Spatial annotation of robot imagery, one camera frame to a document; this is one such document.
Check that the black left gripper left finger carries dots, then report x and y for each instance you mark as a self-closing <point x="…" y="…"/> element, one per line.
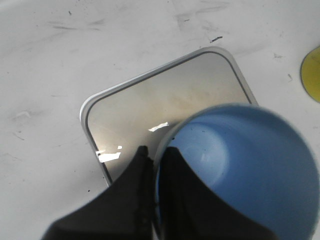
<point x="124" y="211"/>

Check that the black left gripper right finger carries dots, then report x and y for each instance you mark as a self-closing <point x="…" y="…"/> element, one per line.
<point x="189" y="210"/>

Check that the light blue plastic cup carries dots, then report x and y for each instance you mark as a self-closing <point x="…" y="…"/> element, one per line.
<point x="256" y="162"/>

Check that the yellow squeeze bottle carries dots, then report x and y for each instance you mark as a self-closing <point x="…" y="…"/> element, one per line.
<point x="310" y="74"/>

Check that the silver digital kitchen scale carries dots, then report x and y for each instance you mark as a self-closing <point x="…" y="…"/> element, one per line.
<point x="140" y="111"/>

